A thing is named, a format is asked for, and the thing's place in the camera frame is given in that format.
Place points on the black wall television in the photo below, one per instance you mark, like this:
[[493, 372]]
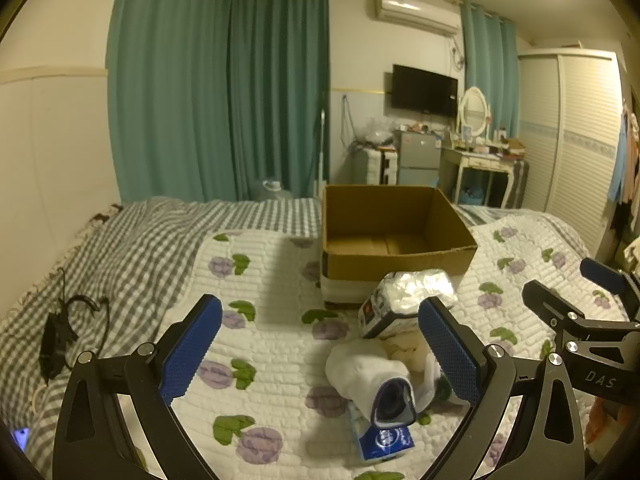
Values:
[[422, 90]]

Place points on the person's right hand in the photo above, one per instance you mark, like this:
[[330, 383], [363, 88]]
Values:
[[607, 425]]

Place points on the white air conditioner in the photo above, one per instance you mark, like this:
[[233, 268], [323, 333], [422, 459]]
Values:
[[412, 12]]

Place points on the black white patterned cloth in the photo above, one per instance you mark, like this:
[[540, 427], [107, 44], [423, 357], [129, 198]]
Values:
[[105, 214]]

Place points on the cream soft cloth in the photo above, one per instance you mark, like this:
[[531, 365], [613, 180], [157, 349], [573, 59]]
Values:
[[405, 347]]

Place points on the white ribbed suitcase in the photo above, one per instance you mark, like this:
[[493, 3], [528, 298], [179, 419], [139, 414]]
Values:
[[375, 165]]

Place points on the wide teal curtain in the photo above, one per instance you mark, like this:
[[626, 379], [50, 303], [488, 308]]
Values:
[[170, 85]]

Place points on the dark suitcase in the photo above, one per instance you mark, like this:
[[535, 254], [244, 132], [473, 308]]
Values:
[[519, 182]]

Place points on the large clear water bottle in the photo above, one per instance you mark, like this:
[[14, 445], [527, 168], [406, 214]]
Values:
[[272, 191]]

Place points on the white floral quilt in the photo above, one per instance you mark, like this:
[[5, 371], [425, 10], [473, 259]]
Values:
[[280, 280]]

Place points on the clear plastic bags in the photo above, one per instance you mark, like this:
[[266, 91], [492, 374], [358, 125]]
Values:
[[375, 132]]

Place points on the white plastic cotton packet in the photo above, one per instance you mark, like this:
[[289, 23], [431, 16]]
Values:
[[415, 287]]

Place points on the cardboard box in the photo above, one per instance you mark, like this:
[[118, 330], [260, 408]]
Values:
[[360, 267]]

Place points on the blue tissue pack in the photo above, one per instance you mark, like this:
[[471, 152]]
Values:
[[385, 442]]

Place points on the white slatted wardrobe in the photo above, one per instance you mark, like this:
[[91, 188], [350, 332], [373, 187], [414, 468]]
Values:
[[575, 150]]

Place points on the brown box on dresser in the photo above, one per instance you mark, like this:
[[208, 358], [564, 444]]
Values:
[[512, 146]]

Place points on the hanging clothes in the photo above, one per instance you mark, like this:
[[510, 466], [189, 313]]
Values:
[[625, 160]]

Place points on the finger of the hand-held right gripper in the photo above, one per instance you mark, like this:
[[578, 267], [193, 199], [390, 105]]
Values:
[[547, 302], [602, 272]]

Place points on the grey small fridge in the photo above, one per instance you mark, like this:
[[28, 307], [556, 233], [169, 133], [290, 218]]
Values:
[[417, 155]]

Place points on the white green patterned cloth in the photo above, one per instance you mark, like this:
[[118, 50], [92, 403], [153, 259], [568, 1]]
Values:
[[432, 385]]

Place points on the glowing phone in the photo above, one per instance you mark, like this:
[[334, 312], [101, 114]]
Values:
[[21, 439]]

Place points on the white mop pole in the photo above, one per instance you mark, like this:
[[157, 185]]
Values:
[[321, 155]]

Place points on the oval white mirror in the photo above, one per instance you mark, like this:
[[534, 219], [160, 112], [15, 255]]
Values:
[[472, 110]]

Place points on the grey gingham bed sheet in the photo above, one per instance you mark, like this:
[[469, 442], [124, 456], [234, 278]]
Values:
[[125, 260]]

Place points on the narrow teal curtain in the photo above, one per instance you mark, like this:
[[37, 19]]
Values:
[[487, 70]]

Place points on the teal corner curtain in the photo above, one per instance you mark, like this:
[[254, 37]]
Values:
[[280, 85]]

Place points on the white sock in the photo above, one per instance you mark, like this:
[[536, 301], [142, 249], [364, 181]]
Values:
[[355, 370]]

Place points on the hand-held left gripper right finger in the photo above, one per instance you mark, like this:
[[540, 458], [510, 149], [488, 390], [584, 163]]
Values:
[[447, 352]]

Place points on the white dressing table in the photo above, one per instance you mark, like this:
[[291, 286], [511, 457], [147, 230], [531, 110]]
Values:
[[472, 162]]

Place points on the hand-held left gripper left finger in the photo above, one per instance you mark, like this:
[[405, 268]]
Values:
[[192, 347]]

